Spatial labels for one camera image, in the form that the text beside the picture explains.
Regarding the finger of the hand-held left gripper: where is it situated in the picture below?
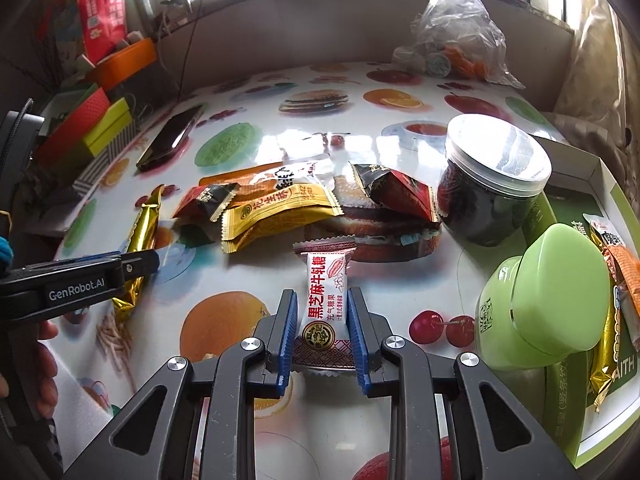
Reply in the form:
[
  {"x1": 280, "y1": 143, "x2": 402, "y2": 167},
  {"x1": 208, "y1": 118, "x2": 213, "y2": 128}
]
[
  {"x1": 52, "y1": 252, "x2": 123, "y2": 265},
  {"x1": 119, "y1": 249, "x2": 161, "y2": 282}
]

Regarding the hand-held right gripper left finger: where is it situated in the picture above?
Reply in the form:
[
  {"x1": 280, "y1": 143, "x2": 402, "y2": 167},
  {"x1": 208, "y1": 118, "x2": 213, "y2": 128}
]
[{"x1": 62, "y1": 288, "x2": 299, "y2": 480}]

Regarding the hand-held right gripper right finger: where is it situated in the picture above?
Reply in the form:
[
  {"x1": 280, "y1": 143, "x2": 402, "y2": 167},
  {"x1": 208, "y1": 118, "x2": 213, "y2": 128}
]
[{"x1": 347, "y1": 287, "x2": 581, "y2": 480}]

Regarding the shiny gold snack packet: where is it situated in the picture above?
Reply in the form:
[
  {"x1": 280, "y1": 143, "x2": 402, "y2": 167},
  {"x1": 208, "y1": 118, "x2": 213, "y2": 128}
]
[{"x1": 111, "y1": 185, "x2": 166, "y2": 323}]

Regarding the white red-patterned candy packet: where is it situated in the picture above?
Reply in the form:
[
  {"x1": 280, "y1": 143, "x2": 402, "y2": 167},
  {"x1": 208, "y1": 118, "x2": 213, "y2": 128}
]
[{"x1": 292, "y1": 240, "x2": 357, "y2": 376}]

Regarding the small dark red packet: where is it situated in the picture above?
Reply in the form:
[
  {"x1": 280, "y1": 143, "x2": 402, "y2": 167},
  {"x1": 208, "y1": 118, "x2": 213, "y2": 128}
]
[{"x1": 172, "y1": 182, "x2": 241, "y2": 221}]

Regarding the yellow snack packet brown band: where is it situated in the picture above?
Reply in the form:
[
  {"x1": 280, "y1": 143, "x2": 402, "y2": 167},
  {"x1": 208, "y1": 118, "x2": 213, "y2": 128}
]
[{"x1": 220, "y1": 182, "x2": 343, "y2": 255}]

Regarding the orange pouch with white end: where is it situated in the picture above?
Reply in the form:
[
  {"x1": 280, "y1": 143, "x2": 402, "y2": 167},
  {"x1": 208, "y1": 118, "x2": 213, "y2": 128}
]
[
  {"x1": 582, "y1": 214, "x2": 640, "y2": 351},
  {"x1": 198, "y1": 160, "x2": 331, "y2": 196}
]

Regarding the black and red snack packet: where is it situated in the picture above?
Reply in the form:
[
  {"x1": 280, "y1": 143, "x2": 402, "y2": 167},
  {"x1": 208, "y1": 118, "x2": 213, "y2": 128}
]
[{"x1": 350, "y1": 161, "x2": 441, "y2": 223}]

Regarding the green cardboard box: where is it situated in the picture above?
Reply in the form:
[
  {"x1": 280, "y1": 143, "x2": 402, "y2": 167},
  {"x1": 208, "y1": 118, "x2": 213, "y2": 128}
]
[{"x1": 522, "y1": 135, "x2": 640, "y2": 471}]

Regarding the long yellow snack packet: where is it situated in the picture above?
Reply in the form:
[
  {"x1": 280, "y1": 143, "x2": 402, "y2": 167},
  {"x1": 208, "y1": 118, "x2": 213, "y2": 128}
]
[{"x1": 587, "y1": 220, "x2": 626, "y2": 413}]

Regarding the person's left hand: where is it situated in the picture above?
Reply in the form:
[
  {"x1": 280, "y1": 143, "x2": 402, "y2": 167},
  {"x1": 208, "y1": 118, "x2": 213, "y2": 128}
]
[{"x1": 35, "y1": 321, "x2": 59, "y2": 417}]

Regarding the grey striped box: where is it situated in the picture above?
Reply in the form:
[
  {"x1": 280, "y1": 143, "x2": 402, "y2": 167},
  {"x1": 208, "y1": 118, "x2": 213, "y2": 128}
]
[{"x1": 72, "y1": 130, "x2": 146, "y2": 196}]

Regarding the black smartphone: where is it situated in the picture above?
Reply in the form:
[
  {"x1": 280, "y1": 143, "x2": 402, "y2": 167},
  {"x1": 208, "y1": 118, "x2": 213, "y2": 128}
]
[{"x1": 136, "y1": 104, "x2": 206, "y2": 172}]

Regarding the yellow-green box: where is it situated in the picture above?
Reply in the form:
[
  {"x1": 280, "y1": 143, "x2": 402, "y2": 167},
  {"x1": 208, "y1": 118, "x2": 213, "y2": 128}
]
[{"x1": 82, "y1": 97, "x2": 137, "y2": 158}]

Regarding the red textured box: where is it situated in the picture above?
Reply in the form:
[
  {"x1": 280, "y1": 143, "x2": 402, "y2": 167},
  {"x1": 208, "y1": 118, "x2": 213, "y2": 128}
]
[{"x1": 35, "y1": 86, "x2": 112, "y2": 166}]

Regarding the clear jar with dark contents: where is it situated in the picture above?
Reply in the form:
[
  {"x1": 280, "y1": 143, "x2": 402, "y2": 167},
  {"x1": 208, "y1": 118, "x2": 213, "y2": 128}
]
[{"x1": 437, "y1": 114, "x2": 552, "y2": 247}]

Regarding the green cream jar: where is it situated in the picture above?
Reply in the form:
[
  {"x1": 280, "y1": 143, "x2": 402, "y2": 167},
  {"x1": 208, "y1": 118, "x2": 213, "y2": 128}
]
[{"x1": 474, "y1": 222, "x2": 612, "y2": 372}]

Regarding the orange box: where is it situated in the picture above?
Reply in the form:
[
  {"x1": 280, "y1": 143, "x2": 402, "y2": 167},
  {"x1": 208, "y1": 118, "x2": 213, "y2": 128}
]
[{"x1": 95, "y1": 38, "x2": 158, "y2": 92}]

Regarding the red standing bag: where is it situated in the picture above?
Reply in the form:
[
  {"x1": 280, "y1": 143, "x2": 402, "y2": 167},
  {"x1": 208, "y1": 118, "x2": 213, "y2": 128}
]
[{"x1": 75, "y1": 0, "x2": 132, "y2": 66}]

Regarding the clear plastic bag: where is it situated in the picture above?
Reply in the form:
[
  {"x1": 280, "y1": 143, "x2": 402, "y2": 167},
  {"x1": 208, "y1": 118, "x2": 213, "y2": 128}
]
[{"x1": 391, "y1": 0, "x2": 526, "y2": 90}]

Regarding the black cable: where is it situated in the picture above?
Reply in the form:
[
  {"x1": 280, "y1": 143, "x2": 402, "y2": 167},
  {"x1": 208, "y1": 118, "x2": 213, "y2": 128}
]
[{"x1": 177, "y1": 0, "x2": 206, "y2": 103}]

